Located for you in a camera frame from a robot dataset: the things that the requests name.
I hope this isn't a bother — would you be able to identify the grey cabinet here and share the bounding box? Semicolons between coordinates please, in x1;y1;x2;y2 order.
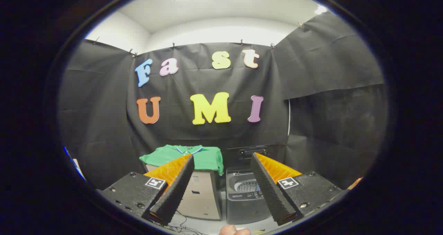
144;162;222;221

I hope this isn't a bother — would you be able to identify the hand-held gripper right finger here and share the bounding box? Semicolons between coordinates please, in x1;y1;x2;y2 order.
250;152;348;226

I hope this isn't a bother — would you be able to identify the grey washing machine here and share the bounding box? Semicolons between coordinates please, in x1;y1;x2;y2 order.
226;168;274;225

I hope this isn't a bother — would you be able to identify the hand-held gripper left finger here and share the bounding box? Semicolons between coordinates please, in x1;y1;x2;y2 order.
96;154;195;226

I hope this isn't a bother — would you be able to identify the green polo shirt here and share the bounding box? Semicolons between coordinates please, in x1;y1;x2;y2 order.
139;144;225;176

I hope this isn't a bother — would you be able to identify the black backdrop cloth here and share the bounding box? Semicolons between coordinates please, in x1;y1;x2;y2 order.
59;12;386;194

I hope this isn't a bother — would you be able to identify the dark washing machine lid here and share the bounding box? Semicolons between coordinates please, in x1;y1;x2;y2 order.
225;145;281;170

